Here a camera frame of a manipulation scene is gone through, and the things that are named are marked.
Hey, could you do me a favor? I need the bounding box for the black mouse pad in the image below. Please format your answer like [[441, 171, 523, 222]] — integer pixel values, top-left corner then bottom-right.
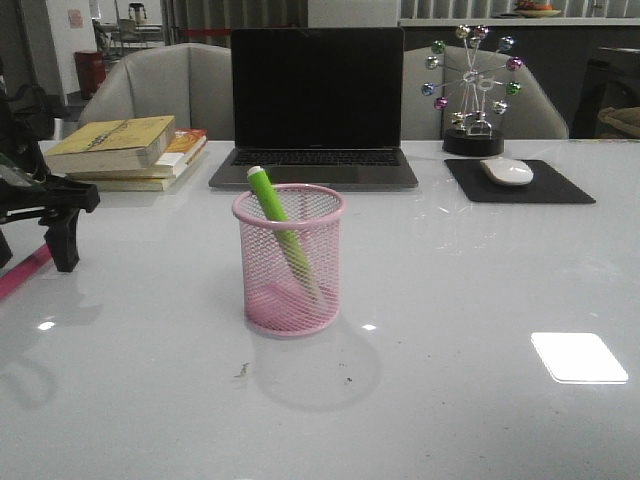
[[444, 159, 596, 204]]

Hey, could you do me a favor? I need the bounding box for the fruit bowl on shelf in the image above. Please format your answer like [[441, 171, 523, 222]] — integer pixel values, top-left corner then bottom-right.
[[514, 0, 561, 18]]

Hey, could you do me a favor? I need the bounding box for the grey armchair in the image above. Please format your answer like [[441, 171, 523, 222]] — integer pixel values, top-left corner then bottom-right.
[[78, 43, 234, 140], [401, 45, 568, 140]]

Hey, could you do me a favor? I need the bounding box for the grey armchair left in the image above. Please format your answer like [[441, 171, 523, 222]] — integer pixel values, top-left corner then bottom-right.
[[78, 43, 234, 140]]

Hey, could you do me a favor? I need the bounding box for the yellow top book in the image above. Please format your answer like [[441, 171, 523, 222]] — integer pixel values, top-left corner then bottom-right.
[[44, 115, 176, 174]]

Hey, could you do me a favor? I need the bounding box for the ferris wheel desk ornament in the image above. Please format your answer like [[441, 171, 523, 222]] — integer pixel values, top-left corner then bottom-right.
[[421, 24, 524, 157]]

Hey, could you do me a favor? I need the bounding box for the green pen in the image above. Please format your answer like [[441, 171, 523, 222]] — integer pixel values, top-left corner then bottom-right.
[[247, 166, 324, 303]]

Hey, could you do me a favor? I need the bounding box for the white computer mouse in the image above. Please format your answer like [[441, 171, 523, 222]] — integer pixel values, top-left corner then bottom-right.
[[480, 158, 534, 186]]

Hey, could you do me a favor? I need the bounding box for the grey armchair right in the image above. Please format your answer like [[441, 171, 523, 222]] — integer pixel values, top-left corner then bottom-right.
[[401, 45, 568, 140]]

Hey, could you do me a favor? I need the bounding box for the cream bottom book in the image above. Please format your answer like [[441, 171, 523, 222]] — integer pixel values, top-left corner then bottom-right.
[[75, 149, 204, 192]]

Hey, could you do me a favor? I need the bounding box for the red trash bin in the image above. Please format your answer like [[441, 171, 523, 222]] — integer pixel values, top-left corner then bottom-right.
[[74, 50, 106, 100]]

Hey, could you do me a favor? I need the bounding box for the grey laptop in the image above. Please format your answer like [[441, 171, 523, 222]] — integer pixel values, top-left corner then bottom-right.
[[209, 27, 418, 191]]

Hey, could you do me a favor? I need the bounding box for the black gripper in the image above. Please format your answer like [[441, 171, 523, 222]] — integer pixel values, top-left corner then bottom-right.
[[1, 93, 100, 272]]

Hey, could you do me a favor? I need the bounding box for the orange middle book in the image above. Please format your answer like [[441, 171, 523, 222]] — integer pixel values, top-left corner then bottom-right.
[[70, 128, 207, 180]]

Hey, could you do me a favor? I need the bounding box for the pink mesh pen holder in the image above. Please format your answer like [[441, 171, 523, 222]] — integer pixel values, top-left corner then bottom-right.
[[232, 184, 345, 337]]

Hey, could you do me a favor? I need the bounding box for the pink pen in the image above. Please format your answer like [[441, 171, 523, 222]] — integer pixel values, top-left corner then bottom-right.
[[0, 244, 52, 300]]

